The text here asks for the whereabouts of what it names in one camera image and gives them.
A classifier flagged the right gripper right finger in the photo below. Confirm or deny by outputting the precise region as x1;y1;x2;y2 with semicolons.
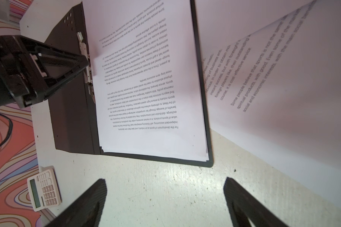
223;177;288;227

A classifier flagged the orange black file folder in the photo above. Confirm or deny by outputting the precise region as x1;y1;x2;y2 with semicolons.
45;3;214;167

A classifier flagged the pink white calculator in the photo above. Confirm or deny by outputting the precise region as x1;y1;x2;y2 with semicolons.
27;166;62;212

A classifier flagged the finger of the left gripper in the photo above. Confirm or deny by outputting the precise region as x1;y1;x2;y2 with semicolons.
17;36;89;102

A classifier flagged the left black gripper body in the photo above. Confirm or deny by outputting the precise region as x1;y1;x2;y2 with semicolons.
0;36;31;108

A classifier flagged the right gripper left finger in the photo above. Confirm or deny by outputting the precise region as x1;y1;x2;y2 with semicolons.
47;179;108;227

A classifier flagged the printed paper sheet front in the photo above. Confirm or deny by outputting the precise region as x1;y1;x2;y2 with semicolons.
83;1;209;162

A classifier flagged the printed paper sheet far back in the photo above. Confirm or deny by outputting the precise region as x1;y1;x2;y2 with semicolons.
196;1;341;208

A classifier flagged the printed paper sheet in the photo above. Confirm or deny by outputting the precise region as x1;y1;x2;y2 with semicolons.
196;1;341;208
83;1;209;162

